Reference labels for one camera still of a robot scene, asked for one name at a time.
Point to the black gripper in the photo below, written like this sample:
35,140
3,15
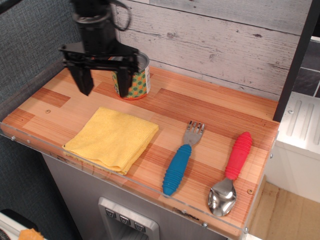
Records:
99,49

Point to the blue handled fork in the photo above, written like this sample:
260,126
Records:
176,169

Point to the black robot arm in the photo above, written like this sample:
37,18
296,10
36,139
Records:
96,7

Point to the green orange dotted can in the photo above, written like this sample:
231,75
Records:
141,83

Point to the yellow folded cloth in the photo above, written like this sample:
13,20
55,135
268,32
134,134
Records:
112,139

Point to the clear acrylic edge guard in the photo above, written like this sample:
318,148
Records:
205,220

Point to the grey toy fridge front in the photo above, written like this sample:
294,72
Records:
81,193

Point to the silver dispenser panel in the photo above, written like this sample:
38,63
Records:
127,220

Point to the orange black object corner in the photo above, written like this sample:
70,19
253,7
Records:
13,223

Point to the white toy sink unit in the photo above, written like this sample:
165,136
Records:
294,163

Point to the red handled spoon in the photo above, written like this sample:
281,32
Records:
222,196

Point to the dark right post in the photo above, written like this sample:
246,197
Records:
300,52

